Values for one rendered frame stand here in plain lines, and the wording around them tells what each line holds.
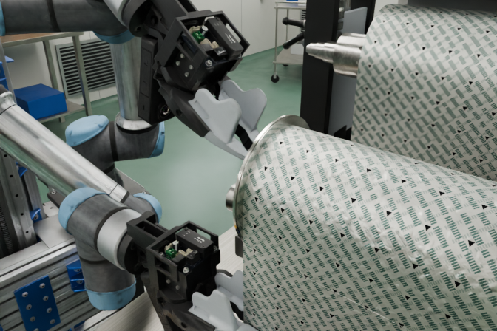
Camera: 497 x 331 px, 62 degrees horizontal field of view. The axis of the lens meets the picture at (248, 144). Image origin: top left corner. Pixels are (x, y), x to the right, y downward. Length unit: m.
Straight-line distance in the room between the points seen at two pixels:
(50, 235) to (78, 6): 0.87
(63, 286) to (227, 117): 1.00
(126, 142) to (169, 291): 0.70
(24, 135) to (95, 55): 3.74
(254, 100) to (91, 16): 0.27
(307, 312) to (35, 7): 0.49
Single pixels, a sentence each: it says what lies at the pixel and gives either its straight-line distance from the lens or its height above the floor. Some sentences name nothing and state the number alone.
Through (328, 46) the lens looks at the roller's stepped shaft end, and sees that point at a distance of 0.65.
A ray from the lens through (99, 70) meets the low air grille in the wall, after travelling 4.55.
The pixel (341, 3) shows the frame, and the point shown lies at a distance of 0.69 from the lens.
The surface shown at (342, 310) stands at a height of 1.19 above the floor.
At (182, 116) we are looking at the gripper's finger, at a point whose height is 1.32.
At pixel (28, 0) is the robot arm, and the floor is 1.42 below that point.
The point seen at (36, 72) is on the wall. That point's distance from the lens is 4.25.
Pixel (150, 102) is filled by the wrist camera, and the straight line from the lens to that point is 0.52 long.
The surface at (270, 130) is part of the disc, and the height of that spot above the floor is 1.32.
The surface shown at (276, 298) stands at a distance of 0.44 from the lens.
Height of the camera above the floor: 1.48
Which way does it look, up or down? 25 degrees down
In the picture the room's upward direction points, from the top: straight up
